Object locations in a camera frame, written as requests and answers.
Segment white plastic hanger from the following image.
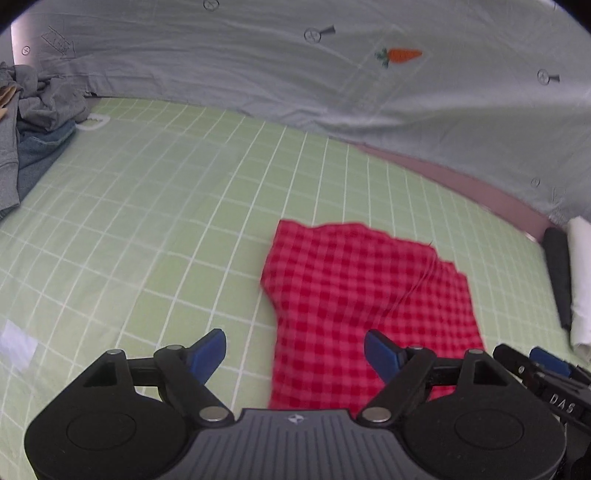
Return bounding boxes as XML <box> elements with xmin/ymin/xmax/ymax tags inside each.
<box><xmin>75</xmin><ymin>112</ymin><xmax>112</xmax><ymax>132</ymax></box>

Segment white paper piece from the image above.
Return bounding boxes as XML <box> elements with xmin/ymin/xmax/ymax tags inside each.
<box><xmin>0</xmin><ymin>320</ymin><xmax>40</xmax><ymax>367</ymax></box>

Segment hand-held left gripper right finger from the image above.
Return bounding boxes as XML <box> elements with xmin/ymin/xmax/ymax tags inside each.
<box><xmin>357</xmin><ymin>329</ymin><xmax>511</xmax><ymax>425</ymax></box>

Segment black folded cloth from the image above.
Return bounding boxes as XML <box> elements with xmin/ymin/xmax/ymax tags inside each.
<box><xmin>542</xmin><ymin>226</ymin><xmax>574</xmax><ymax>331</ymax></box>

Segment white folded cloth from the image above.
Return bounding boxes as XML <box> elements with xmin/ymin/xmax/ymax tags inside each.
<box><xmin>566</xmin><ymin>216</ymin><xmax>591</xmax><ymax>361</ymax></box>

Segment red checked cloth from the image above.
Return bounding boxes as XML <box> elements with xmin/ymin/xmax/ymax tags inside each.
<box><xmin>260</xmin><ymin>220</ymin><xmax>486</xmax><ymax>411</ymax></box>

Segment pink sheet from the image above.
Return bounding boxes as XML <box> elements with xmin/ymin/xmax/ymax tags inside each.
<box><xmin>344</xmin><ymin>138</ymin><xmax>552</xmax><ymax>243</ymax></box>

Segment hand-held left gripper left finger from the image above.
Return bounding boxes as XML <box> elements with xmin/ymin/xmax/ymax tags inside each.
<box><xmin>81</xmin><ymin>329</ymin><xmax>234</xmax><ymax>425</ymax></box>

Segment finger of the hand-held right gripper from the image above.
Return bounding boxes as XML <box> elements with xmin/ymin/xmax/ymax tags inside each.
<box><xmin>492</xmin><ymin>343</ymin><xmax>583</xmax><ymax>422</ymax></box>
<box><xmin>529</xmin><ymin>347</ymin><xmax>591</xmax><ymax>393</ymax></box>

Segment grey printed blanket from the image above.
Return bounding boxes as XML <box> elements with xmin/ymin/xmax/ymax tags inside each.
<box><xmin>11</xmin><ymin>0</ymin><xmax>591</xmax><ymax>227</ymax></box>

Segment pile of grey clothes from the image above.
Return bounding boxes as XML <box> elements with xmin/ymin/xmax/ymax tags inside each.
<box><xmin>0</xmin><ymin>62</ymin><xmax>90</xmax><ymax>217</ymax></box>

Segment wooden hanger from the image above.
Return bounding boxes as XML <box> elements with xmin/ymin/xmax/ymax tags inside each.
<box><xmin>0</xmin><ymin>84</ymin><xmax>17</xmax><ymax>121</ymax></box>

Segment blue jeans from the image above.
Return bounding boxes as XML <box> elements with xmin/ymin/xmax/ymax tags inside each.
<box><xmin>16</xmin><ymin>117</ymin><xmax>77</xmax><ymax>197</ymax></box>

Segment green checked bedsheet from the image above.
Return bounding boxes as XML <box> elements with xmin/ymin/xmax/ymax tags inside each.
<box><xmin>0</xmin><ymin>96</ymin><xmax>591</xmax><ymax>480</ymax></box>

